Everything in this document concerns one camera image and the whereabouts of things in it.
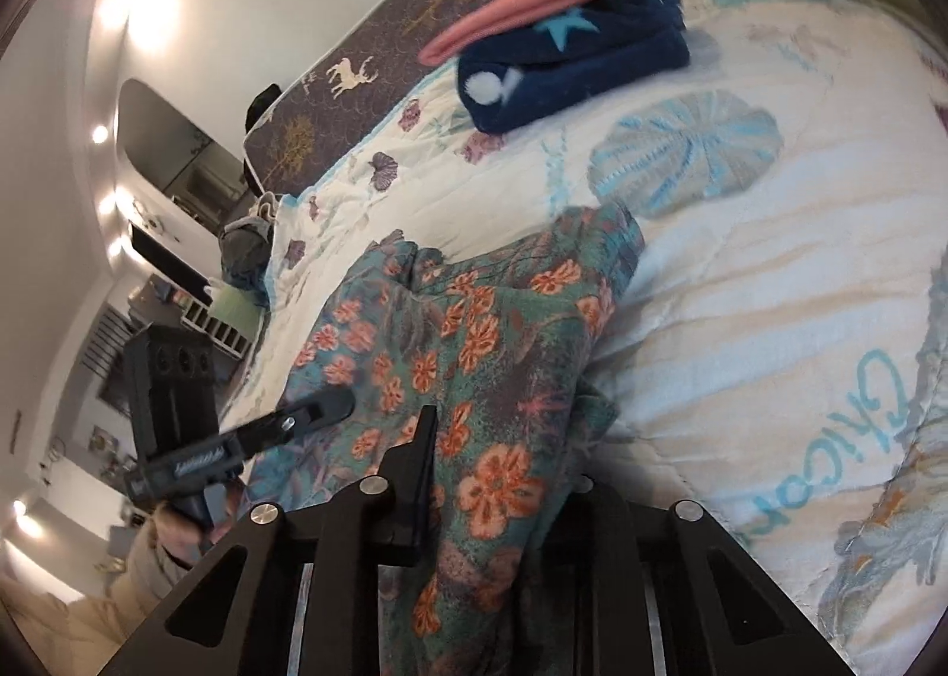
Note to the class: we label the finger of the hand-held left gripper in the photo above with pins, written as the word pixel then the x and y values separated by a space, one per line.
pixel 311 413

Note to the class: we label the person's left forearm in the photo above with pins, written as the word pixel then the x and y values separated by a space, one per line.
pixel 159 594

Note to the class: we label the white shell-print blanket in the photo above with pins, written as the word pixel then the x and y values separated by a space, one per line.
pixel 778 320

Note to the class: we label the grey deer-print blanket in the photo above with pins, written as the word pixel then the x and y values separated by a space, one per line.
pixel 415 2

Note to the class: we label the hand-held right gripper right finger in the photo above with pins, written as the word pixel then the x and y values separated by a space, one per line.
pixel 618 557

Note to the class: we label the black flat screen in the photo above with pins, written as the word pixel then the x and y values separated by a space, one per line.
pixel 167 257

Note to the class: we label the white shelf unit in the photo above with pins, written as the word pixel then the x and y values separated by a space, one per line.
pixel 215 328

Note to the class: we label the navy star folded garment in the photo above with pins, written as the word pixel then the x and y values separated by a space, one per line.
pixel 570 65

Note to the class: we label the black object on bed corner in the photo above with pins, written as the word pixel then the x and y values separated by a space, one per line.
pixel 261 104

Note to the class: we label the person's left hand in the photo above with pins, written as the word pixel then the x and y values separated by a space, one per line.
pixel 185 535

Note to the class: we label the teal floral small garment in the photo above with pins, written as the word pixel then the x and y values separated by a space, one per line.
pixel 481 387

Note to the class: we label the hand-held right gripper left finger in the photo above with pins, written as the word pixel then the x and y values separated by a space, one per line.
pixel 422 468

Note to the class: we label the light green cushion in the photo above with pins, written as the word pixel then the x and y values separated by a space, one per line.
pixel 235 302

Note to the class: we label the grey bag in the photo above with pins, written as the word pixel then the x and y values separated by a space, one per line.
pixel 244 254

